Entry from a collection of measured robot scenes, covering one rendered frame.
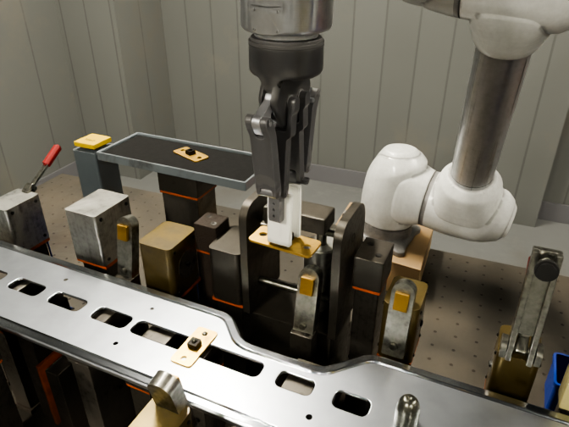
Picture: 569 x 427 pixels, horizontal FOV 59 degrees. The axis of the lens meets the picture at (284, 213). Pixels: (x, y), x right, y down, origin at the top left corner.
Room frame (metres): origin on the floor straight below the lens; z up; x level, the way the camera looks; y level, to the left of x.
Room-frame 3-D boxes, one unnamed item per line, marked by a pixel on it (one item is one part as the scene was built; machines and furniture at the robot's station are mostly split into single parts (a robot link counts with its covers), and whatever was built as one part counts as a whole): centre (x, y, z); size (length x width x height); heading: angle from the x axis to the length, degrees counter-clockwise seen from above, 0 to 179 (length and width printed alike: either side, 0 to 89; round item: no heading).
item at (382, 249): (0.70, -0.15, 0.91); 0.07 x 0.05 x 0.42; 155
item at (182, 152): (1.01, 0.20, 1.17); 0.08 x 0.04 x 0.01; 46
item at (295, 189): (0.53, -0.01, 1.29); 0.03 x 0.01 x 0.07; 63
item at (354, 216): (0.74, -0.03, 0.95); 0.18 x 0.13 x 0.49; 65
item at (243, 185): (1.00, 0.21, 1.16); 0.37 x 0.14 x 0.02; 65
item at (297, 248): (0.52, 0.00, 1.26); 0.08 x 0.04 x 0.01; 63
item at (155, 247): (0.82, 0.22, 0.89); 0.12 x 0.08 x 0.38; 155
